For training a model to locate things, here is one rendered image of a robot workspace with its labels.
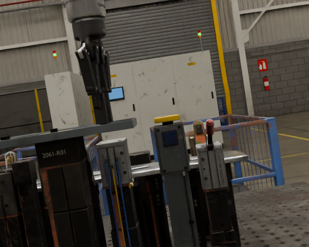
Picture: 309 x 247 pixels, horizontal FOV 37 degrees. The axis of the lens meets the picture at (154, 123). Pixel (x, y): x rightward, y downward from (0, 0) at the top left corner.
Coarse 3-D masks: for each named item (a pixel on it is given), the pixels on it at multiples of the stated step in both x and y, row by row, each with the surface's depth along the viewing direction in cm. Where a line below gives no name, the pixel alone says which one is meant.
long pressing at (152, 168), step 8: (224, 152) 148; (232, 152) 145; (240, 152) 144; (224, 160) 134; (232, 160) 134; (240, 160) 134; (136, 168) 145; (144, 168) 141; (152, 168) 139; (192, 168) 134; (96, 176) 140; (136, 176) 134; (40, 184) 142
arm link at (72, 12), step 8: (72, 0) 103; (80, 0) 102; (88, 0) 103; (96, 0) 104; (72, 8) 103; (80, 8) 103; (88, 8) 103; (96, 8) 103; (104, 8) 107; (72, 16) 104; (80, 16) 103; (88, 16) 103; (96, 16) 105; (104, 16) 106
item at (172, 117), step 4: (164, 116) 110; (168, 116) 106; (172, 116) 106; (176, 116) 106; (156, 120) 106; (160, 120) 106; (164, 120) 106; (168, 120) 106; (172, 120) 106; (176, 120) 106; (164, 124) 108; (168, 124) 108
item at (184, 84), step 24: (120, 72) 915; (144, 72) 919; (168, 72) 923; (192, 72) 927; (120, 96) 915; (144, 96) 921; (168, 96) 925; (192, 96) 929; (144, 120) 923; (192, 120) 931; (216, 120) 935; (144, 144) 926
